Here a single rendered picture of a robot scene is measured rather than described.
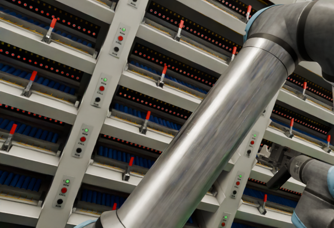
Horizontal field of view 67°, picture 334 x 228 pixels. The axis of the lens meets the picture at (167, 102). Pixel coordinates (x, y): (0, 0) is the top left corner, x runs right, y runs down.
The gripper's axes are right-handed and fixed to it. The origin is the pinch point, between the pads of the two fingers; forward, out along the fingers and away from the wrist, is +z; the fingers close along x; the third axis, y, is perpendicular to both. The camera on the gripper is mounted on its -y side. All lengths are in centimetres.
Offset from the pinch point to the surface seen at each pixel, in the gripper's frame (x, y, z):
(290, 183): -29.8, -8.3, 7.5
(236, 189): -0.5, -17.7, 7.0
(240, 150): 4.2, -0.9, 7.2
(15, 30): 102, 13, 9
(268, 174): -15.2, -7.2, 7.8
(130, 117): 55, -3, 14
